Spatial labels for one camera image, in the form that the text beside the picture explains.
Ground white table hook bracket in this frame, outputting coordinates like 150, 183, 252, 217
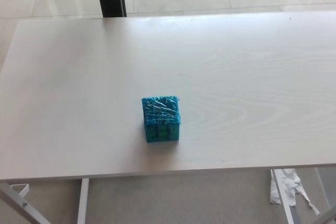
9, 183, 30, 201

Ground grey diagonal table brace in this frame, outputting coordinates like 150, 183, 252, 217
0, 182, 45, 224

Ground white vertical table leg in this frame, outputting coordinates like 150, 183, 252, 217
77, 178, 90, 224

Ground blue tape-wrapped cube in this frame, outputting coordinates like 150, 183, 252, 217
141, 95, 183, 145

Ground white slanted table leg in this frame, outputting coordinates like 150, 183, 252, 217
271, 169, 295, 224

